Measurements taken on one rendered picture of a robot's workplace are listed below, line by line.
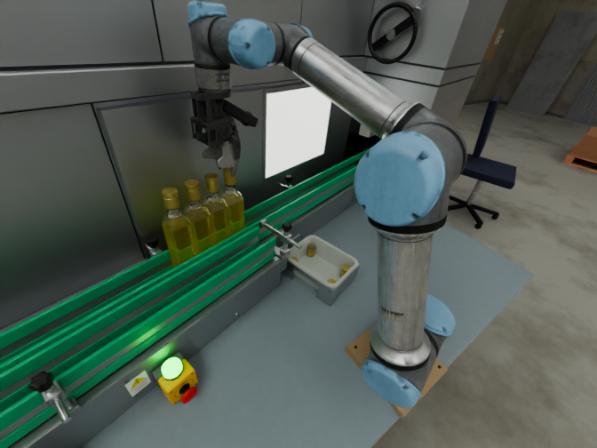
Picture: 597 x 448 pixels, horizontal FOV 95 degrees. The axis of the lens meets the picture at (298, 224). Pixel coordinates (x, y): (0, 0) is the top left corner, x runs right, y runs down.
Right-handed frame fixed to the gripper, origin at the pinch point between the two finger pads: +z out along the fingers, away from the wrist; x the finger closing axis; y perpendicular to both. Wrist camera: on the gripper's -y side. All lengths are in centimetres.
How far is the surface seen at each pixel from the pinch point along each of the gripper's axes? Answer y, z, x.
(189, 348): 27.8, 36.7, 16.3
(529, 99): -980, 82, 19
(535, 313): -164, 116, 118
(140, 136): 16.1, -8.7, -11.3
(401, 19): -92, -38, -2
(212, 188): 6.5, 3.2, 1.7
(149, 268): 25.7, 22.4, -2.4
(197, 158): 2.1, 0.8, -11.6
